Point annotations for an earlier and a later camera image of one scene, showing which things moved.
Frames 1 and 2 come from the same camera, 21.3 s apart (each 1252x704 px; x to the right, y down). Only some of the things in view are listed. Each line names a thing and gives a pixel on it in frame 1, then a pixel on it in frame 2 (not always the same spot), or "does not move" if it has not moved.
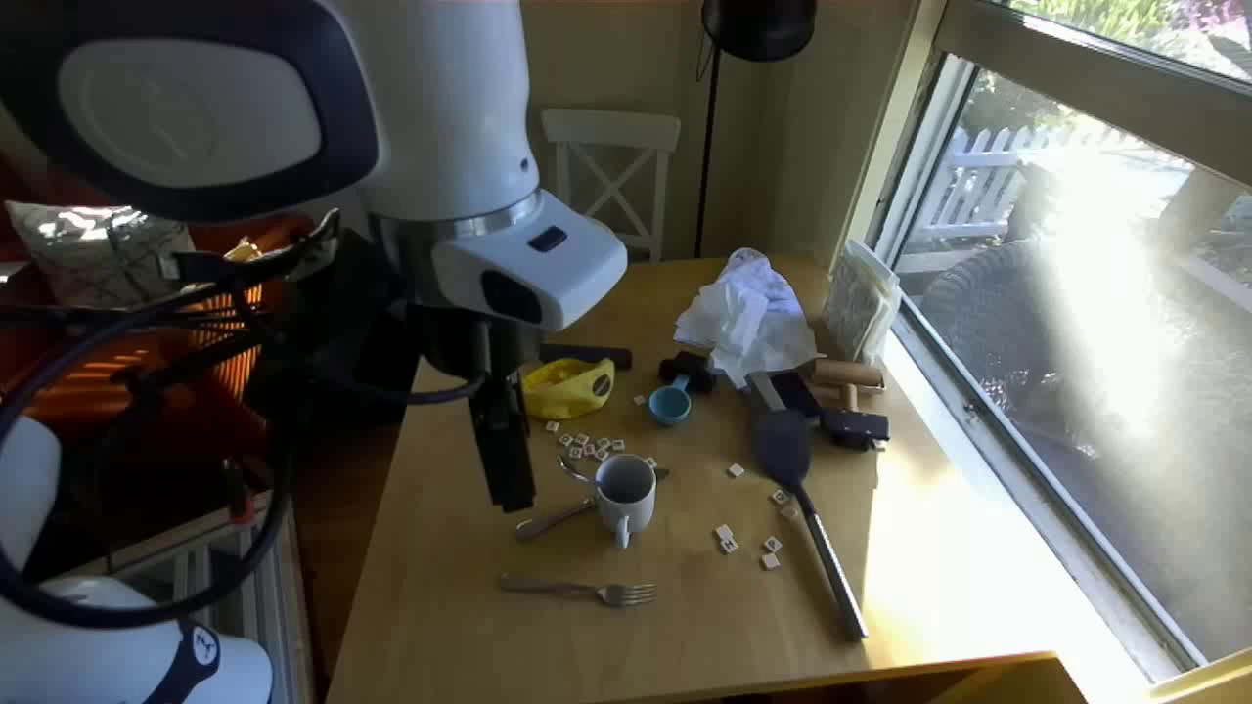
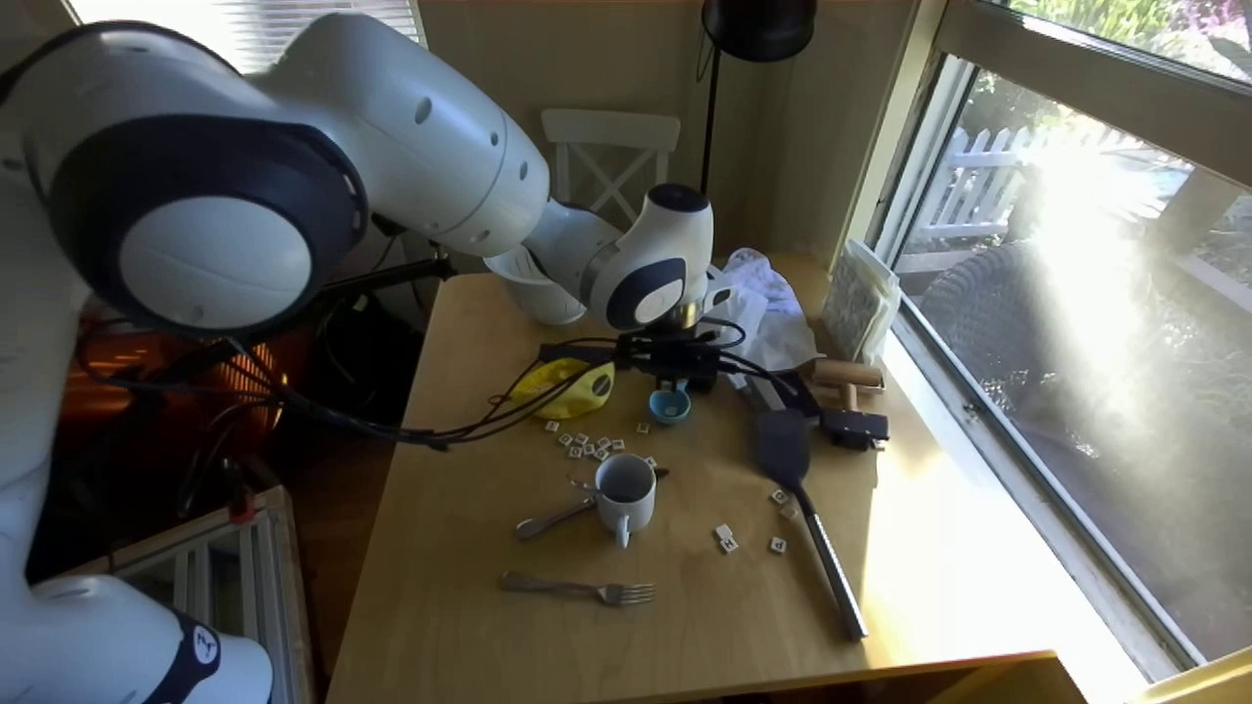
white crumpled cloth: (749, 319) does not move
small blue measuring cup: (672, 404) does not move
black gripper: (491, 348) → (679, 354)
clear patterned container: (860, 296) does not move
